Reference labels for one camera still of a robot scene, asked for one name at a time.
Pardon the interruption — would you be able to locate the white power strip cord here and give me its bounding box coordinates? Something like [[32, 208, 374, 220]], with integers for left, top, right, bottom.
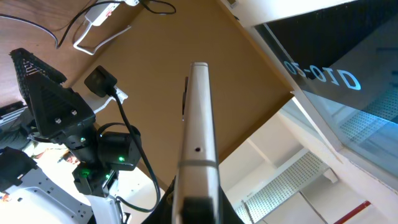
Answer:
[[72, 21, 132, 56]]

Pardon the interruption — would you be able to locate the black Samsung Galaxy smartphone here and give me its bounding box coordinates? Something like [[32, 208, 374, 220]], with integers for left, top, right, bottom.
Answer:
[[172, 62, 221, 224]]

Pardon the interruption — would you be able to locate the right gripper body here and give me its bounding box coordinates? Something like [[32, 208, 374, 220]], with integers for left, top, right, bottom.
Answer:
[[30, 88, 98, 162]]

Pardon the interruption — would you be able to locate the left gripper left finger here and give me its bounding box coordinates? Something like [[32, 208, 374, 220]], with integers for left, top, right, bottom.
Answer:
[[142, 179, 175, 224]]

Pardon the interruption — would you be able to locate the white USB charger plug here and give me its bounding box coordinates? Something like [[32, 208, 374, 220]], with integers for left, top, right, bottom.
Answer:
[[124, 0, 140, 6]]

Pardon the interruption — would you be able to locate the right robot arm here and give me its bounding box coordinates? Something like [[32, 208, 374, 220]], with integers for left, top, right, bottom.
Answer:
[[1, 48, 142, 223]]

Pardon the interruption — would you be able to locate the black USB charging cable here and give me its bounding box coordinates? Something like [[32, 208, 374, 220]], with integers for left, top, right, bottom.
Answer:
[[0, 0, 177, 50]]

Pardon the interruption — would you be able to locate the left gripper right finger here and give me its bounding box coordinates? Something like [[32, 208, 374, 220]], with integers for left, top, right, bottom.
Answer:
[[219, 186, 244, 224]]

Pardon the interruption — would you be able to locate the white power strip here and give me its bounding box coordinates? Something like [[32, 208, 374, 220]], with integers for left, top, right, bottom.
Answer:
[[85, 3, 119, 26]]

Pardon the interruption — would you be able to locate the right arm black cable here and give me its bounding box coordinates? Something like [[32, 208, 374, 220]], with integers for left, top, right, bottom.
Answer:
[[96, 90, 162, 213]]

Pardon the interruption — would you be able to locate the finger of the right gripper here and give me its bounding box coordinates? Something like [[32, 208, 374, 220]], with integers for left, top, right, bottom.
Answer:
[[9, 47, 96, 138]]

